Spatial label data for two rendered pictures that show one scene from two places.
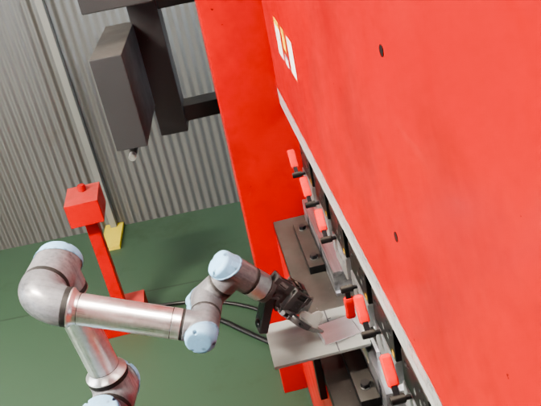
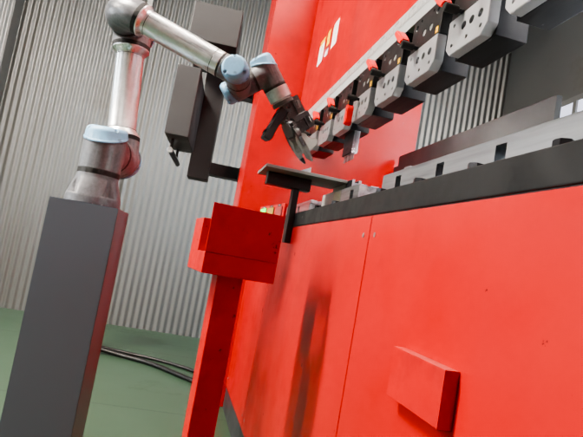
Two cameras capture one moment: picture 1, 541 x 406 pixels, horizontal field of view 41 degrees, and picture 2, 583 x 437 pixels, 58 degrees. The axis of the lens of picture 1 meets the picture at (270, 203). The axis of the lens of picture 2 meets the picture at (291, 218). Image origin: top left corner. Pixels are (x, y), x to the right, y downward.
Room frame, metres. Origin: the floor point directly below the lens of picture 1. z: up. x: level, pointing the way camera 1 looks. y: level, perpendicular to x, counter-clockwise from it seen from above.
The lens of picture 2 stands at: (-0.16, 0.19, 0.71)
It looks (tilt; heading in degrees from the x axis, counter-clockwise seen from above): 5 degrees up; 352
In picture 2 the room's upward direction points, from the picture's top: 10 degrees clockwise
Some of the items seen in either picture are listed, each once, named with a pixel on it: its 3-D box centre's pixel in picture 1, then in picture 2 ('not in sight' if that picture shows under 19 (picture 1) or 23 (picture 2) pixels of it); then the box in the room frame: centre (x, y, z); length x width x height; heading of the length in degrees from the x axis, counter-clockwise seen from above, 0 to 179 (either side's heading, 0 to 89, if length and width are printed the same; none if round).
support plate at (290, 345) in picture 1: (315, 335); (301, 177); (1.54, -0.05, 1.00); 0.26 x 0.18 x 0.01; 94
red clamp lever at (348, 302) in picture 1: (351, 301); (350, 110); (1.39, -0.14, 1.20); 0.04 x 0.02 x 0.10; 94
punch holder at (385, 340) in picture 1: (402, 333); (402, 75); (1.17, -0.22, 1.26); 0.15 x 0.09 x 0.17; 4
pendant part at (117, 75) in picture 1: (125, 84); (186, 112); (2.72, 0.46, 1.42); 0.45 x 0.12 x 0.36; 179
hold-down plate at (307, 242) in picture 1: (308, 246); not in sight; (2.14, -0.10, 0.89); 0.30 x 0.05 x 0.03; 4
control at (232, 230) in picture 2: not in sight; (234, 236); (1.07, 0.14, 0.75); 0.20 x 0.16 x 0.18; 11
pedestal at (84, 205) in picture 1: (105, 259); not in sight; (3.13, 0.88, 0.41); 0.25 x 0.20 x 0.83; 94
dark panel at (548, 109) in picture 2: not in sight; (451, 187); (1.81, -0.69, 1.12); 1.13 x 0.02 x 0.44; 4
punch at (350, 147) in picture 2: not in sight; (350, 147); (1.54, -0.20, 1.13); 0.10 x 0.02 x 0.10; 4
